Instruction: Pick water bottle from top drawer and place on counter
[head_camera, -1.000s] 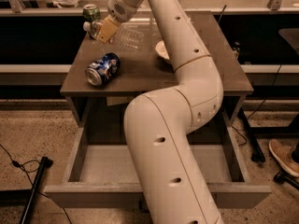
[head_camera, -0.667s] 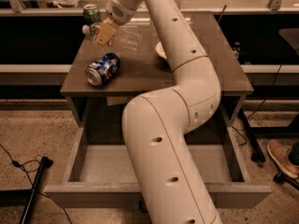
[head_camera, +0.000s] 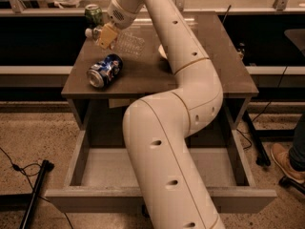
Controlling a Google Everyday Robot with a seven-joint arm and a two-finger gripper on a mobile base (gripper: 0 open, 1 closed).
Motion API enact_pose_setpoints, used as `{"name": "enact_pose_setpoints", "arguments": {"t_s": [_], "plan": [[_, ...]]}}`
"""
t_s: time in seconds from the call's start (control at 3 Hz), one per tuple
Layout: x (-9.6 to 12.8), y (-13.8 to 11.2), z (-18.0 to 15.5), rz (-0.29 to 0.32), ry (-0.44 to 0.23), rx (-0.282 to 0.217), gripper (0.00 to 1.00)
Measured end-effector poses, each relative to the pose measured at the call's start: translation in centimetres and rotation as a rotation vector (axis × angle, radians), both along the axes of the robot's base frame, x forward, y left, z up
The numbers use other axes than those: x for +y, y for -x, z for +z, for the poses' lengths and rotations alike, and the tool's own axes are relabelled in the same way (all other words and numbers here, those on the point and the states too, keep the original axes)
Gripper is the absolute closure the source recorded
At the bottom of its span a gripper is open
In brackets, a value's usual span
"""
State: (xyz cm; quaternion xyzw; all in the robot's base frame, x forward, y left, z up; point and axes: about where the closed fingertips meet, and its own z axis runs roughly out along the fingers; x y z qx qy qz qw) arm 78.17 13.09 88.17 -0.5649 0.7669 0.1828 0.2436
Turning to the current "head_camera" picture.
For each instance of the brown shoe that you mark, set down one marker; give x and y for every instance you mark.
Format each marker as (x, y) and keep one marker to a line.
(282, 159)

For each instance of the black tripod leg right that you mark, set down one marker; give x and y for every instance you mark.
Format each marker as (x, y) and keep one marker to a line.
(262, 157)

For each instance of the white paper bowl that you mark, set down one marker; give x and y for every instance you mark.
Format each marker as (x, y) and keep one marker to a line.
(162, 52)

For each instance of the clear plastic water bottle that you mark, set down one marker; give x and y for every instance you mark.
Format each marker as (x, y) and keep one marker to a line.
(124, 43)

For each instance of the dark jeans leg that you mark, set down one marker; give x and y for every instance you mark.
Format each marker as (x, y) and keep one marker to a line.
(297, 152)

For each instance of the black tripod leg left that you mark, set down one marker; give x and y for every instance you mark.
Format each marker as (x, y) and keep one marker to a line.
(45, 167)

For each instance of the brown cabinet with counter top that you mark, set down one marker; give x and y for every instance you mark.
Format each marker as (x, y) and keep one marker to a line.
(151, 74)

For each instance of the open grey top drawer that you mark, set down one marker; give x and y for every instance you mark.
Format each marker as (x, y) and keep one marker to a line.
(100, 178)

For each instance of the paper note under counter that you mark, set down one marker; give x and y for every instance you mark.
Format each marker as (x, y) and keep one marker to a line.
(118, 103)

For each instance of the black stand foot right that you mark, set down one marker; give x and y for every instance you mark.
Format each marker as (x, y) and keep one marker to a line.
(288, 182)

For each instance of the blue soda can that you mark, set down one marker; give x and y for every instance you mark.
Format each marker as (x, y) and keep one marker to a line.
(102, 73)

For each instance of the black tripod leg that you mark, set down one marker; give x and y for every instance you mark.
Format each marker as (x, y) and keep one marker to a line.
(262, 157)
(45, 167)

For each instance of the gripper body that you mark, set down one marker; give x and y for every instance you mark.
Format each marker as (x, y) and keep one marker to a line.
(121, 17)

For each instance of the green soda can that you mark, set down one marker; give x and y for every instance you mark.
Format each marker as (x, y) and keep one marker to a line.
(93, 15)

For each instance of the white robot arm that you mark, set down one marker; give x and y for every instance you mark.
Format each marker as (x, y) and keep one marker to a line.
(171, 186)

